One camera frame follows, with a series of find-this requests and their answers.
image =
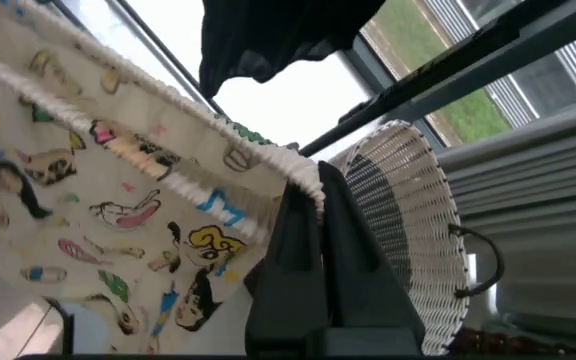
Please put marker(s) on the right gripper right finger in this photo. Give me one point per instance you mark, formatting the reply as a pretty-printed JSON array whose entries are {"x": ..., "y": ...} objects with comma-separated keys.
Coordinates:
[{"x": 368, "y": 310}]

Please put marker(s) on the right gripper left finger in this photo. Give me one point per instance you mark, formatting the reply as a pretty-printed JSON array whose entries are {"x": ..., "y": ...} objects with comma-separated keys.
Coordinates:
[{"x": 293, "y": 300}]

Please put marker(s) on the white laundry basket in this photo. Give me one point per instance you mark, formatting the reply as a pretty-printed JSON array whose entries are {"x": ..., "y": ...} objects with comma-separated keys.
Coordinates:
[{"x": 418, "y": 225}]

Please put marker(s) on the beige curtain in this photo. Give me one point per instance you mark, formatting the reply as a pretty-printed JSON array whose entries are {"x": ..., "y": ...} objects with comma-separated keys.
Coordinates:
[{"x": 543, "y": 200}]

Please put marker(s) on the cream printed garment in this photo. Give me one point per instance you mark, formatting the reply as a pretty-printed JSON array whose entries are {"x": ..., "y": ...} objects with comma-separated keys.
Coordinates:
[{"x": 93, "y": 200}]

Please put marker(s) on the black garment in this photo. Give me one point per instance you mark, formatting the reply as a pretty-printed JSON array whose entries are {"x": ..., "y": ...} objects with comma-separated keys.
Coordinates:
[{"x": 268, "y": 40}]

